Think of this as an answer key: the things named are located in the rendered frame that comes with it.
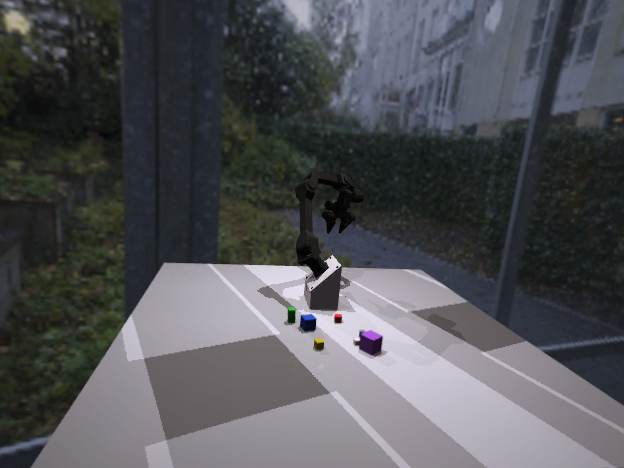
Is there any blue block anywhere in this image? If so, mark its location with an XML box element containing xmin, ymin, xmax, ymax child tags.
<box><xmin>300</xmin><ymin>314</ymin><xmax>317</xmax><ymax>331</ymax></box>

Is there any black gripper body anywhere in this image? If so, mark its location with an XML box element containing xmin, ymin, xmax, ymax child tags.
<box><xmin>321</xmin><ymin>200</ymin><xmax>356</xmax><ymax>221</ymax></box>

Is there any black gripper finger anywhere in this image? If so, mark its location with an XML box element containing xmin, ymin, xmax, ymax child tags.
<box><xmin>324</xmin><ymin>218</ymin><xmax>336</xmax><ymax>234</ymax></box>
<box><xmin>339</xmin><ymin>218</ymin><xmax>352</xmax><ymax>233</ymax></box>

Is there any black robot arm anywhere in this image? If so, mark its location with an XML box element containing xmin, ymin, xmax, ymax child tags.
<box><xmin>295</xmin><ymin>170</ymin><xmax>364</xmax><ymax>278</ymax></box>

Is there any purple cube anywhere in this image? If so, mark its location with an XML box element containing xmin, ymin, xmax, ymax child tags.
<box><xmin>359</xmin><ymin>330</ymin><xmax>383</xmax><ymax>356</ymax></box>

